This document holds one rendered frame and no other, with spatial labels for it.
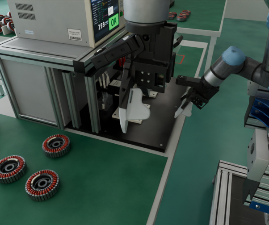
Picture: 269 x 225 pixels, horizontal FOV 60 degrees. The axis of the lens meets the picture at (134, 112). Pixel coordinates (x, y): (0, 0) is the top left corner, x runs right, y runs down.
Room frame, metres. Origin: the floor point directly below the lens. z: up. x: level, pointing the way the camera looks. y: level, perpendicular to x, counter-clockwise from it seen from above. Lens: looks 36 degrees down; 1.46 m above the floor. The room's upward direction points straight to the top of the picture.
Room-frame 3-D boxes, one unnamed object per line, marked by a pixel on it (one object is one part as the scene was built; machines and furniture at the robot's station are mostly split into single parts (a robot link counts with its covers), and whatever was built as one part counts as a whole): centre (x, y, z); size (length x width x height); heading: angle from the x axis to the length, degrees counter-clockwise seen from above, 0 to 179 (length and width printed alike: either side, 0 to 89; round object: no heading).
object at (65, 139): (0.70, 0.33, 0.77); 0.11 x 0.11 x 0.04
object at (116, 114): (0.94, 0.01, 0.78); 0.15 x 0.15 x 0.01; 70
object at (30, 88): (0.89, 0.46, 0.91); 0.28 x 0.03 x 0.32; 70
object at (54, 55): (1.17, 0.27, 1.09); 0.68 x 0.44 x 0.05; 160
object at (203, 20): (3.36, -0.65, 0.38); 1.85 x 1.10 x 0.75; 160
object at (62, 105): (1.14, 0.21, 0.92); 0.66 x 0.01 x 0.30; 160
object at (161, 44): (0.41, -0.03, 1.29); 0.09 x 0.08 x 0.12; 69
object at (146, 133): (1.06, -0.01, 0.76); 0.64 x 0.47 x 0.02; 160
